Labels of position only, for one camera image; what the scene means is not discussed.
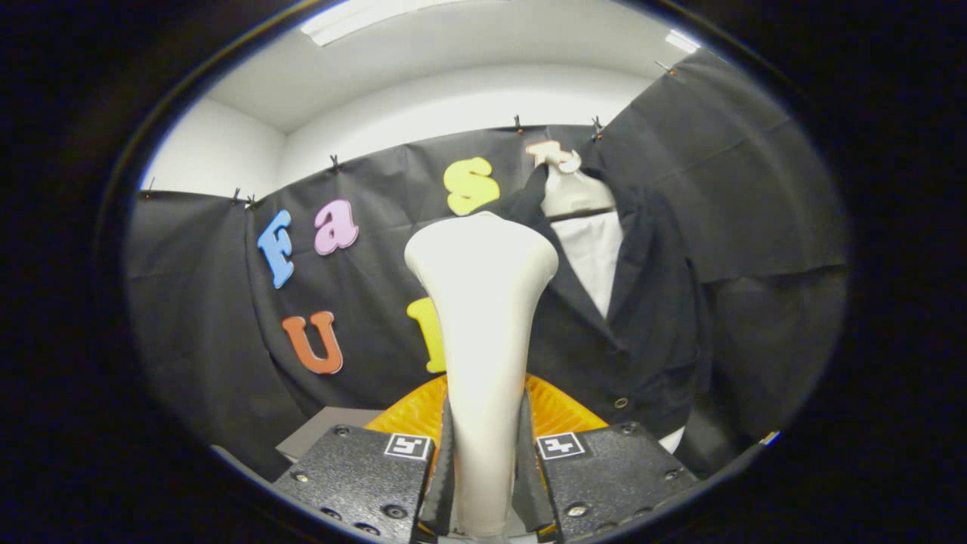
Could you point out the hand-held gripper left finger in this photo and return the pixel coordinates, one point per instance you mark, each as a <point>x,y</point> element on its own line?
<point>440,491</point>

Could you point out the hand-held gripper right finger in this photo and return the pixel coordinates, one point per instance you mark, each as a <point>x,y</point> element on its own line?
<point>526,491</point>

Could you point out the white garment steamer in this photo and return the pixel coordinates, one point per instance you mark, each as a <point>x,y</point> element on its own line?
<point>483,317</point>

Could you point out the black jacket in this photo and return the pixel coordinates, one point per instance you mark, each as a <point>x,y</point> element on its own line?
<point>642,317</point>

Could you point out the white shirt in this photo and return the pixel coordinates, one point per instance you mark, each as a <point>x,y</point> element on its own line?
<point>593,257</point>

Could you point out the white clothes hanger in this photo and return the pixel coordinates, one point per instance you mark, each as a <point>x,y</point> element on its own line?
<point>574,196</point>

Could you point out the grey cabinet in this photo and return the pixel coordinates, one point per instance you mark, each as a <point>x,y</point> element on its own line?
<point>325,434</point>

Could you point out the brown cardboard piece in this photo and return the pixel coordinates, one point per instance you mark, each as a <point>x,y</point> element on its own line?
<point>770,437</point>

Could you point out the black backdrop cloth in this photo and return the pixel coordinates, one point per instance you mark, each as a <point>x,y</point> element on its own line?
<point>204,302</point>

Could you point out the row of black clips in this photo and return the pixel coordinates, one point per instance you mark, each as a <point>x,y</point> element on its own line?
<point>518,123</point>

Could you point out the ceiling light panel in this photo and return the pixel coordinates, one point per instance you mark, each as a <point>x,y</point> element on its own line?
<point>682,41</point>

